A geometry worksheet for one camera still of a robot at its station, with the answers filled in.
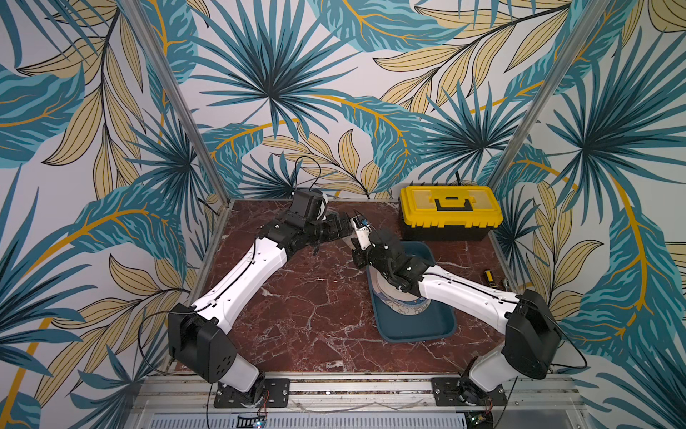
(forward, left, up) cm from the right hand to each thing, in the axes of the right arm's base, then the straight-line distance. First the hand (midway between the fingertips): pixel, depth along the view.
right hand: (354, 238), depth 81 cm
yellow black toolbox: (+15, -35, -6) cm, 39 cm away
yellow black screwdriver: (-4, -48, -20) cm, 52 cm away
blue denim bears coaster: (-12, -14, -17) cm, 25 cm away
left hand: (-1, +3, +5) cm, 6 cm away
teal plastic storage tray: (-19, -25, -20) cm, 38 cm away
